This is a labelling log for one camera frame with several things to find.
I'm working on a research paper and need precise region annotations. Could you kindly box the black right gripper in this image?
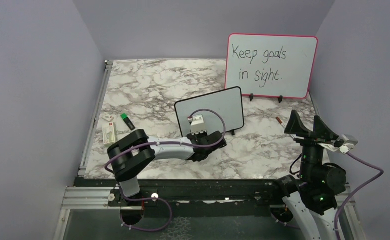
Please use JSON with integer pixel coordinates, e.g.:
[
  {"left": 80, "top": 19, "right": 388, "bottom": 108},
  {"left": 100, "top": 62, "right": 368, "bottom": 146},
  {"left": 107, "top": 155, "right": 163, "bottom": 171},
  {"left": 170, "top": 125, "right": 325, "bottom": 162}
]
[{"left": 284, "top": 109, "right": 339, "bottom": 180}]

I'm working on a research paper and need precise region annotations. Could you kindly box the white red whiteboard marker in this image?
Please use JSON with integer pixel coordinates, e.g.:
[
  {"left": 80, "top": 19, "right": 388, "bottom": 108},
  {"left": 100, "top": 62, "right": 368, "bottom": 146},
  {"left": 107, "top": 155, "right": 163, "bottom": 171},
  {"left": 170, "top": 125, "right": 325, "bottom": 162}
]
[{"left": 275, "top": 116, "right": 295, "bottom": 140}]

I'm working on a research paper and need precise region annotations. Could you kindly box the small black-framed whiteboard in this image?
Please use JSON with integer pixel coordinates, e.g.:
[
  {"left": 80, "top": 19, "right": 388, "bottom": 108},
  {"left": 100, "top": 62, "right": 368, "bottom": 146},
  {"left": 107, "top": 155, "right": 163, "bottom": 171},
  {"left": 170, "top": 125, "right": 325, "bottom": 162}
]
[{"left": 174, "top": 86, "right": 245, "bottom": 137}]

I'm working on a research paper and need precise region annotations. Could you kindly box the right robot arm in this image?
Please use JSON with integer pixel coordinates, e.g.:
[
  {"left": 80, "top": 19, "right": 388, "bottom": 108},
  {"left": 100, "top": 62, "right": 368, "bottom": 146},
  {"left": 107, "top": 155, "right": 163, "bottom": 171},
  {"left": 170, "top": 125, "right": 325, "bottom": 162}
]
[{"left": 271, "top": 110, "right": 347, "bottom": 240}]

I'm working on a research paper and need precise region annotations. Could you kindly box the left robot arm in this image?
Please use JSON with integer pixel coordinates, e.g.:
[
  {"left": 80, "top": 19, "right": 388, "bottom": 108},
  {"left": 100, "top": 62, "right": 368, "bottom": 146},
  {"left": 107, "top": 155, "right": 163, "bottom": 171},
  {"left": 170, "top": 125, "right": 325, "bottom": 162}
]
[{"left": 104, "top": 129, "right": 227, "bottom": 206}]

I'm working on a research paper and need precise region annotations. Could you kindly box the large pink-framed whiteboard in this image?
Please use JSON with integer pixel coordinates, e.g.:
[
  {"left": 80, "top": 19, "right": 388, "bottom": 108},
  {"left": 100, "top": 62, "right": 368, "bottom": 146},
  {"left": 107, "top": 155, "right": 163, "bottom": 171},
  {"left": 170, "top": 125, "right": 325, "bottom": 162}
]
[{"left": 224, "top": 33, "right": 319, "bottom": 99}]

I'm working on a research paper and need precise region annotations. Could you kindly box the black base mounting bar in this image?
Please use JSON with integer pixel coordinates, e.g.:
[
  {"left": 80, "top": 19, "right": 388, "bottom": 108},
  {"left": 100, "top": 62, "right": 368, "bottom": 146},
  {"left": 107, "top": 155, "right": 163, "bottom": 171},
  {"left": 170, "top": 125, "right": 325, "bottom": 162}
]
[{"left": 74, "top": 177, "right": 290, "bottom": 220}]

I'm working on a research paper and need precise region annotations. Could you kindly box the green black highlighter marker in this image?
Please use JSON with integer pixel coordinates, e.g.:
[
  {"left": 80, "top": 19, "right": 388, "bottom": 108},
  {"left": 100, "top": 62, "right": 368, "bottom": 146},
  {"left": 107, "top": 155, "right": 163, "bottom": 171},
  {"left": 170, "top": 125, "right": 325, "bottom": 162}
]
[{"left": 120, "top": 113, "right": 136, "bottom": 131}]

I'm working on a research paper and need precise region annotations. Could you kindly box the white eraser box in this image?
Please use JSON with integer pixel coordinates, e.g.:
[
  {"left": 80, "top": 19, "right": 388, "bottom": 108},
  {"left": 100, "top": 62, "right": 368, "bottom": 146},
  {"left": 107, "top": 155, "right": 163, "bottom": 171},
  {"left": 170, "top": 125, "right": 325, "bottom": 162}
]
[{"left": 102, "top": 122, "right": 117, "bottom": 147}]

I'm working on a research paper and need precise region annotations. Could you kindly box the small white red card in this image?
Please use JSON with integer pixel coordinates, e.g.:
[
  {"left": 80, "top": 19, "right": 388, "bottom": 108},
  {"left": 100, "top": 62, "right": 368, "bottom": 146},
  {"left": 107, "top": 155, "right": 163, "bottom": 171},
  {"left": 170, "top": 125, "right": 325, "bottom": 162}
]
[{"left": 100, "top": 113, "right": 114, "bottom": 122}]

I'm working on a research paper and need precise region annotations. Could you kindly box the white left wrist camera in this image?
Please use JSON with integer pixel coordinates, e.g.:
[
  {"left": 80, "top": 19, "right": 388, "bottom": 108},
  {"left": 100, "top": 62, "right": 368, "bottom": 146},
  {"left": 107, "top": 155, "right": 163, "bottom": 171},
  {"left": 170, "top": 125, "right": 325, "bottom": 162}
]
[{"left": 188, "top": 114, "right": 207, "bottom": 135}]

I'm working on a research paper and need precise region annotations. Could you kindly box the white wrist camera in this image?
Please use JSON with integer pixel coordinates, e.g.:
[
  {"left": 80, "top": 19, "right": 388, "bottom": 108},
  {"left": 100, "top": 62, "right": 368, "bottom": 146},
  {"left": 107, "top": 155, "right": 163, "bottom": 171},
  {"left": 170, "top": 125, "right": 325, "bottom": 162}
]
[
  {"left": 188, "top": 114, "right": 207, "bottom": 135},
  {"left": 333, "top": 134, "right": 359, "bottom": 155}
]

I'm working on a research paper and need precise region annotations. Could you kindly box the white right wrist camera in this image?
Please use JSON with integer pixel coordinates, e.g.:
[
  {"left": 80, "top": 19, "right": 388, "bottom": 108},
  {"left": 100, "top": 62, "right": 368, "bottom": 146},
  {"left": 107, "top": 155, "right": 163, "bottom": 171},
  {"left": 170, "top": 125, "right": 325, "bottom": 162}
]
[{"left": 333, "top": 134, "right": 359, "bottom": 155}]

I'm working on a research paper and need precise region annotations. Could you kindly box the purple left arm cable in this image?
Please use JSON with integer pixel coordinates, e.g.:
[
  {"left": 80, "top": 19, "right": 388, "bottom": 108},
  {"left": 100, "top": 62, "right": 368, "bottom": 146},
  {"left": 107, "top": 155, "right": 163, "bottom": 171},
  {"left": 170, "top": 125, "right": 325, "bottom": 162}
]
[{"left": 104, "top": 108, "right": 227, "bottom": 233}]

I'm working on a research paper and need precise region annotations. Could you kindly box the aluminium rail left table edge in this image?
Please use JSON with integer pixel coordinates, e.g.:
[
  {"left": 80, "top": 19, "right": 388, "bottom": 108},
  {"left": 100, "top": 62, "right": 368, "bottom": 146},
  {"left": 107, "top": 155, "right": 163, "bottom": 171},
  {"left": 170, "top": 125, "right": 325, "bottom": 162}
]
[{"left": 77, "top": 60, "right": 114, "bottom": 178}]

